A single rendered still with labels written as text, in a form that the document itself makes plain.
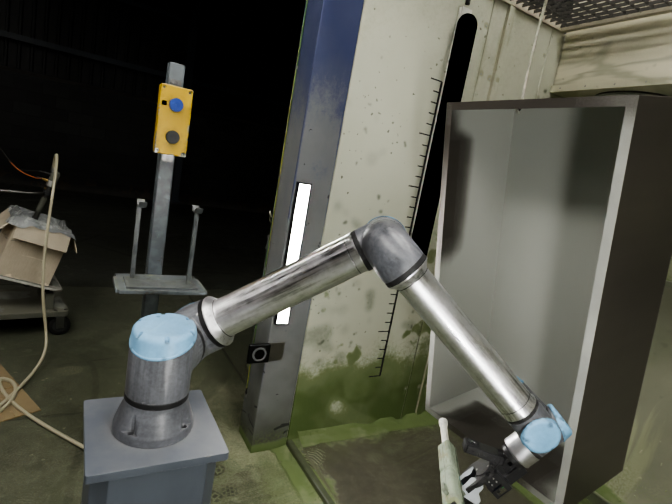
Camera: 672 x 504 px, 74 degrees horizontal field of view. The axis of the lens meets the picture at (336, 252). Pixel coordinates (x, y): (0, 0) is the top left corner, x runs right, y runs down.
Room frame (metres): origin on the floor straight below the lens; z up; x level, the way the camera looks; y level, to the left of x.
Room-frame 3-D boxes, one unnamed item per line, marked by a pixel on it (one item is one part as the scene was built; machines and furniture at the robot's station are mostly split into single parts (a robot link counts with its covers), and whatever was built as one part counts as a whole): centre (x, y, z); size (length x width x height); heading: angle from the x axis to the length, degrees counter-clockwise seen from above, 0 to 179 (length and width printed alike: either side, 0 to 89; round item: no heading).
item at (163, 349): (1.03, 0.37, 0.83); 0.17 x 0.15 x 0.18; 177
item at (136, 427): (1.02, 0.37, 0.69); 0.19 x 0.19 x 0.10
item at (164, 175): (1.83, 0.75, 0.82); 0.06 x 0.06 x 1.64; 31
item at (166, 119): (1.78, 0.72, 1.42); 0.12 x 0.06 x 0.26; 121
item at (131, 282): (1.69, 0.66, 0.95); 0.26 x 0.15 x 0.32; 121
